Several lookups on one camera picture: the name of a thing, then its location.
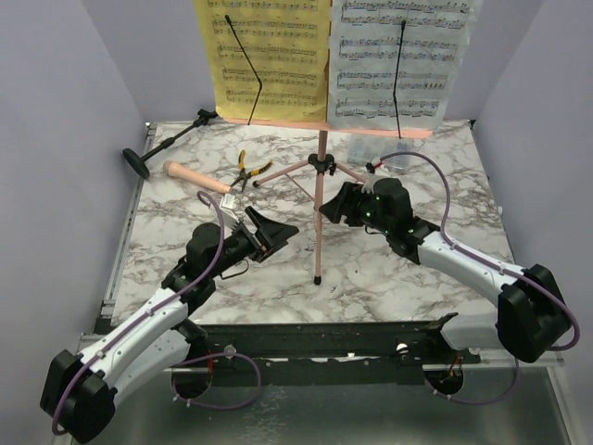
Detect black microphone stand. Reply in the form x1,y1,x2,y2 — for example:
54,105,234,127
121,109,219,180

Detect pink toy microphone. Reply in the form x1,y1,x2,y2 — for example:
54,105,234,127
163,160,231,194

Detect yellow handled pliers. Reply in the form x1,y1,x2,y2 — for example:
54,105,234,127
230,149,273,192

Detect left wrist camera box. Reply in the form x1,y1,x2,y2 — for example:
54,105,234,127
219,193,241,230

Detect clear plastic organizer box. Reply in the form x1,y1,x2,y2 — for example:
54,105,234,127
347,134,414,173

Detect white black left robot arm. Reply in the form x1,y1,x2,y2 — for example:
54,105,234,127
40,208,298,444

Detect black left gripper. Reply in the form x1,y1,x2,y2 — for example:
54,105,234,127
209,207,298,279

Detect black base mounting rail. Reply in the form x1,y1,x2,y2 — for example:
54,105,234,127
95,316,483,386

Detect yellow sheet music page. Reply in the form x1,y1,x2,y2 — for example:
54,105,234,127
194,0,332,124

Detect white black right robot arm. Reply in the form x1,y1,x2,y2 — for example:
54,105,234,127
320,178,575,363

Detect white paper sheet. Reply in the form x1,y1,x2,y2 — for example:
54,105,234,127
327,0,483,133

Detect pink perforated music stand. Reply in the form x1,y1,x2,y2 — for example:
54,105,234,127
192,0,485,285

